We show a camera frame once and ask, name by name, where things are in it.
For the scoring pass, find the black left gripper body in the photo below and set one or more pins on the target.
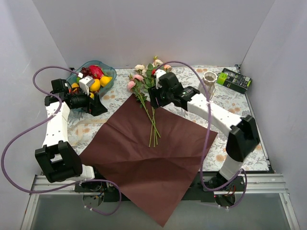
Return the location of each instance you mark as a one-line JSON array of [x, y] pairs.
[[95, 105]]

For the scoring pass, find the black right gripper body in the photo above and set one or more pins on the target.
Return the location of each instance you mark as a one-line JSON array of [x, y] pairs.
[[155, 96]]

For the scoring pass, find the artificial pink flower bouquet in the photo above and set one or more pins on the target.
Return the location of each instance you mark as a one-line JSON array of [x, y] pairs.
[[139, 84]]

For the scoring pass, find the cream printed ribbon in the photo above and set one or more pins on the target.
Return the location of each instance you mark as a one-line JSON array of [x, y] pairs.
[[79, 128]]

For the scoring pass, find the dark red wrapping paper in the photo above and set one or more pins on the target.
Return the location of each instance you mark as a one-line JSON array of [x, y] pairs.
[[154, 178]]

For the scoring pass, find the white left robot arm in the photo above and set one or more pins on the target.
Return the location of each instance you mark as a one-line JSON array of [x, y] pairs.
[[57, 158]]

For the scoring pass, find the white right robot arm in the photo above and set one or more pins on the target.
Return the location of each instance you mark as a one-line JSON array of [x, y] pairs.
[[241, 132]]

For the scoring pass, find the white ribbed ceramic vase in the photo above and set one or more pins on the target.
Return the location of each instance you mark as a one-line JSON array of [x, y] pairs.
[[209, 79]]

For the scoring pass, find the small orange fruit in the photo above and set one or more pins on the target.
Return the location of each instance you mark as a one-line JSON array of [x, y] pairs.
[[75, 87]]

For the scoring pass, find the yellow lemon middle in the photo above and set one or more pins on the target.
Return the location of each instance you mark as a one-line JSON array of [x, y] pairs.
[[95, 86]]

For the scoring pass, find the yellow lemon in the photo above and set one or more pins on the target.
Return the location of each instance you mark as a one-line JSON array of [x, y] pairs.
[[105, 80], [95, 86]]

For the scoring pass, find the yellow lemon right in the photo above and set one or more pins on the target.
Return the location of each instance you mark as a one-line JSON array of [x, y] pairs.
[[105, 80]]

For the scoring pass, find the purple grape bunch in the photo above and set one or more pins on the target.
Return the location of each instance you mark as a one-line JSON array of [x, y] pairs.
[[86, 72]]

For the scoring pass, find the teal plastic fruit tray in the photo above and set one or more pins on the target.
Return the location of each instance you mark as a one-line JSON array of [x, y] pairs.
[[108, 71]]

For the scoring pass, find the red dragon fruit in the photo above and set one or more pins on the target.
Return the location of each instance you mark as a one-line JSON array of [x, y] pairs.
[[96, 72]]

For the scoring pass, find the floral patterned table mat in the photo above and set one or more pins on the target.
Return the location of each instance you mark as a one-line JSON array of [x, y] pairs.
[[233, 102]]

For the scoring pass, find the black green product box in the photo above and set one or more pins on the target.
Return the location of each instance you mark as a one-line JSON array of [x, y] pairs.
[[234, 81]]

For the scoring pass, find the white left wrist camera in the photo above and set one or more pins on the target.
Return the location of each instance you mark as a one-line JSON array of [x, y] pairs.
[[85, 83]]

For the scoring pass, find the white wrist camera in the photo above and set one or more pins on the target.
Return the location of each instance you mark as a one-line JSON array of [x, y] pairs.
[[158, 74], [85, 83]]

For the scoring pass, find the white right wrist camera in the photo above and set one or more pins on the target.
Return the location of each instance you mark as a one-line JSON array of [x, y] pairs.
[[158, 74]]

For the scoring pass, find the aluminium frame rail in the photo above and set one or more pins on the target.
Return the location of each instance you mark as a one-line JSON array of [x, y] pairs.
[[266, 205]]

